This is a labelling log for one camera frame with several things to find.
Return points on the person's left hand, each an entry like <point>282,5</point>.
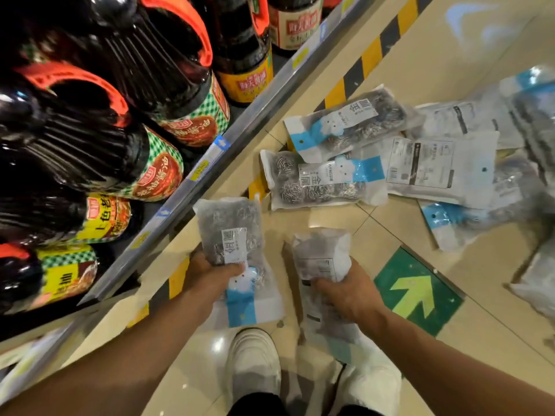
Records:
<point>203,281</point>

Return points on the person's right hand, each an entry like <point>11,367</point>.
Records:
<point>357,298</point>

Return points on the person's right thumb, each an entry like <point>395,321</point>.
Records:
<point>326,285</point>

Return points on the person's left thumb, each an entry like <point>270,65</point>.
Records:
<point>229,272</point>

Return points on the clear steel scourer bag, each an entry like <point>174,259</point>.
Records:
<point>321,255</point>
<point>232,225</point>

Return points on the person's left forearm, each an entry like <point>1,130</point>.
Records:
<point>108,368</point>

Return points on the person's right forearm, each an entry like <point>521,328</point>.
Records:
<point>455,376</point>

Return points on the blue shelf tag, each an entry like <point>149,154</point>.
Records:
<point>163,212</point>
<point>222,143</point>

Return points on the green arrow floor sticker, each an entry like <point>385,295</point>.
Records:
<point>416,292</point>

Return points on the yellow shelf price tag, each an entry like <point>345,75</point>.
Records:
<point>139,240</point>
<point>300,57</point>
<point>199,171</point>

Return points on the person's left white shoe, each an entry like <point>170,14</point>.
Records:
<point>252,368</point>

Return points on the person's white shoe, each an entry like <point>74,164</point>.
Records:
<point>252,368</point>
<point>368,381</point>

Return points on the person's right white shoe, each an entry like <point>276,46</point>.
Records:
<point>368,381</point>

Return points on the person's black trousers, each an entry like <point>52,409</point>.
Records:
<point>256,406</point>

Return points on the pile of scourer packets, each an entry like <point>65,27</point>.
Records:
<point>433,168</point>

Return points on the soy sauce jug yellow label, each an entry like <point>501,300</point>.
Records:
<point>47,277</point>
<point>65,218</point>

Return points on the soy sauce jug green-checked label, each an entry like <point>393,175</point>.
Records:
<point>86,151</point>
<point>143,56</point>

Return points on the dark sauce bottle orange label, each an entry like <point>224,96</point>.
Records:
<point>240,47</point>

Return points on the dark sauce bottle cream label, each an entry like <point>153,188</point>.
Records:
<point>292,21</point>

